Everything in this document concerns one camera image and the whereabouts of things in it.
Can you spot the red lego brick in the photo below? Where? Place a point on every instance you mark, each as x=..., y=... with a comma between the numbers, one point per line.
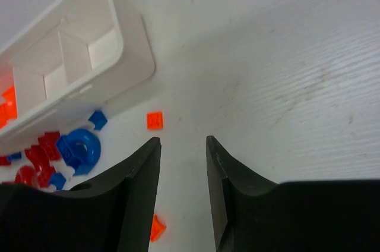
x=37, y=156
x=48, y=144

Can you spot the red round lego piece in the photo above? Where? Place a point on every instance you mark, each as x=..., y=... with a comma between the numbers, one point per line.
x=26, y=175

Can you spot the orange round lego piece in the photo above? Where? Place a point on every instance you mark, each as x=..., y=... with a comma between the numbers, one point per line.
x=8, y=107

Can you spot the blue arch lego piece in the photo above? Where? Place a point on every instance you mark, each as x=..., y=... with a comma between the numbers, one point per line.
x=80, y=149

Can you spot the orange lego brick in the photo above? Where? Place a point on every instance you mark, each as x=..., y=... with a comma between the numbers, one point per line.
x=157, y=229
x=155, y=120

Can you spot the blue lego brick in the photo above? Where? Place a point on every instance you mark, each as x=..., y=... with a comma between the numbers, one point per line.
x=98, y=119

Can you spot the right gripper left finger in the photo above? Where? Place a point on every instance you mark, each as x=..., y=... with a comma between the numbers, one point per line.
x=112, y=211

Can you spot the white three-compartment tray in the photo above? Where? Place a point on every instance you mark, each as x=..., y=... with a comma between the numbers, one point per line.
x=74, y=58

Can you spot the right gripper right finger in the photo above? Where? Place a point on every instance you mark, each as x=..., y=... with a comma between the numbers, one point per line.
x=252, y=213

